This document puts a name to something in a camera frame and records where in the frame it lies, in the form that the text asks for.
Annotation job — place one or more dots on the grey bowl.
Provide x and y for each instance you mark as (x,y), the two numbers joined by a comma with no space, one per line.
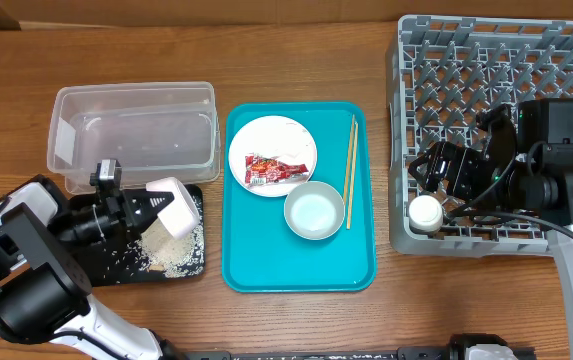
(314,210)

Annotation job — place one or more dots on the spilled rice pile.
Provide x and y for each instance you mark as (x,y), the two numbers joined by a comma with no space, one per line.
(171,250)

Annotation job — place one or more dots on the wooden chopstick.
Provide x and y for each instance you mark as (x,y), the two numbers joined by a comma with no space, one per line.
(349,159)
(352,176)

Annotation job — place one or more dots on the small pink bowl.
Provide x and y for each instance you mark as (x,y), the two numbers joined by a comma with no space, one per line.
(181,216)

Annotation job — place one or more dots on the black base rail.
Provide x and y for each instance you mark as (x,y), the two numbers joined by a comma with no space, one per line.
(459,347)

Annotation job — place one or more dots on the white cup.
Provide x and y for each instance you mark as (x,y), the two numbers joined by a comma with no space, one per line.
(425,215)

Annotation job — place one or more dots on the white tissue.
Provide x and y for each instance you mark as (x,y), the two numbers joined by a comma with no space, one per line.
(294,150)

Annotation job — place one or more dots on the clear plastic bin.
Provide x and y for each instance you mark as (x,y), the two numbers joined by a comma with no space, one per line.
(154,130)

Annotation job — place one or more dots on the left wooden chopstick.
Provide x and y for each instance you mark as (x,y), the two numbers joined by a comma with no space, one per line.
(349,159)

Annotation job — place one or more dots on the large white plate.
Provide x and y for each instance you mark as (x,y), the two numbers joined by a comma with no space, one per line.
(258,137)

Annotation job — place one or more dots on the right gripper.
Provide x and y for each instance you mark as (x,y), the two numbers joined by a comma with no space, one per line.
(461,159)

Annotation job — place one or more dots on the black plastic tray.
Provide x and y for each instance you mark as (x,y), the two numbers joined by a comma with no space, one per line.
(116,260)

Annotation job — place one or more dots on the teal serving tray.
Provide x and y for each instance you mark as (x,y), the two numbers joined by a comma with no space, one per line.
(259,251)

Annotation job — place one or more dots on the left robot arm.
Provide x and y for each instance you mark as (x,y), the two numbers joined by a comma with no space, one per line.
(46,295)

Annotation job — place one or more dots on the grey dishwasher rack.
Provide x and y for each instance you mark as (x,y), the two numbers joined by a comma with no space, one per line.
(440,72)

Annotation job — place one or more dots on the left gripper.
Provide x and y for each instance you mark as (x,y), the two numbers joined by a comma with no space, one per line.
(117,202)

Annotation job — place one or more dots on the right wooden chopstick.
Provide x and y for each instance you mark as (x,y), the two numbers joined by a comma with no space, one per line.
(352,176)

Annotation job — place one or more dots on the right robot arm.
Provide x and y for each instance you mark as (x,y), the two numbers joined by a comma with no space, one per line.
(523,172)

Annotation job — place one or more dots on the red snack wrapper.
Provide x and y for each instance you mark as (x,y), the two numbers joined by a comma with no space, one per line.
(265,171)

